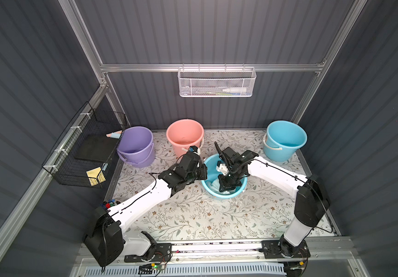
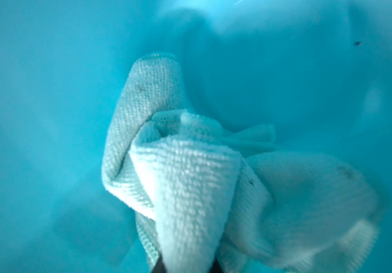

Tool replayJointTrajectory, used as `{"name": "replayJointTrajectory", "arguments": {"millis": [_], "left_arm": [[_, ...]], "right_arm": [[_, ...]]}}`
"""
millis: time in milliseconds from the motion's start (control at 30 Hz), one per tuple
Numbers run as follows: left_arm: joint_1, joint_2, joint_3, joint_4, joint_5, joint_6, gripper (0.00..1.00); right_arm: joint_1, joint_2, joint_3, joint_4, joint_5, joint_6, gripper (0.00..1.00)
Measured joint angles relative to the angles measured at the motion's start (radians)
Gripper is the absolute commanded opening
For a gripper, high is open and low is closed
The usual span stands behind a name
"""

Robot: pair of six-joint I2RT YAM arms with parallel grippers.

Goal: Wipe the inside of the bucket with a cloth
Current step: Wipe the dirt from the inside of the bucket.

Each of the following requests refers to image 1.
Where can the blue bucket with label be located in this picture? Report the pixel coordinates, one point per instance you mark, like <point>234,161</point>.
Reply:
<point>211,162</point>

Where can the blue bucket white handle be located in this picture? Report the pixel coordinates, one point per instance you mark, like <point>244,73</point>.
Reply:
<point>282,139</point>

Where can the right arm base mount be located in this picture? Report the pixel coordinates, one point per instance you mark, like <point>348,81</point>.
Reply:
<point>275,249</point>

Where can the yellow sticky note pad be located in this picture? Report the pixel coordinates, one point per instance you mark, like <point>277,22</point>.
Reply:
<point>95,176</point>

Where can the pink plastic bucket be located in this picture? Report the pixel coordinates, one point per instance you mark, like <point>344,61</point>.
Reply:
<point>185,133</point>

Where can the pastel card in basket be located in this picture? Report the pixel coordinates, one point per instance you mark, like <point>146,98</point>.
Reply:
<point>115,135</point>

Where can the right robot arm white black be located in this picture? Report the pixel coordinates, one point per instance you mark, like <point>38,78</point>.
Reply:
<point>309,194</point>

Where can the white ventilation grille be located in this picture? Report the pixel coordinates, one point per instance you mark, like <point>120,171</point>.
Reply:
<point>191,270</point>

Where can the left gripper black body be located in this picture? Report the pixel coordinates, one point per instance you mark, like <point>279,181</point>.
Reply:
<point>200,171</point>

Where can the purple plastic bucket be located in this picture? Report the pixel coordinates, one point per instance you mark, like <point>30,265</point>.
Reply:
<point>136,147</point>

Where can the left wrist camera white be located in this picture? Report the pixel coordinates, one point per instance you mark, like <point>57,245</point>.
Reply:
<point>194,149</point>

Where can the white spray bottle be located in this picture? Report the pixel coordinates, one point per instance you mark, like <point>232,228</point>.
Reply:
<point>235,90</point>

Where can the white wire wall basket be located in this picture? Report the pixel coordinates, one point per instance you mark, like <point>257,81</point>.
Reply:
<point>209,81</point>

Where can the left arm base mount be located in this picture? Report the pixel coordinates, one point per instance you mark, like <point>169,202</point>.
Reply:
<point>142,247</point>

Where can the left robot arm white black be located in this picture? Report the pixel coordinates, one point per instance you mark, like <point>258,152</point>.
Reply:
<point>107,234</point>

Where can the light green cloth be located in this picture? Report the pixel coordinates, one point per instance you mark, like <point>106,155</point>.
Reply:
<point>213,182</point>

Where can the pink cup with pens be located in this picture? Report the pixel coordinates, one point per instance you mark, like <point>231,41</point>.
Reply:
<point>110,203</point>

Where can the black box in basket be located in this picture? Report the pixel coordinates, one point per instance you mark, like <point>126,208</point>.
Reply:
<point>96,148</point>

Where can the black wire side basket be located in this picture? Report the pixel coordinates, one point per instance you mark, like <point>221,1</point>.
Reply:
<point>61,163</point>

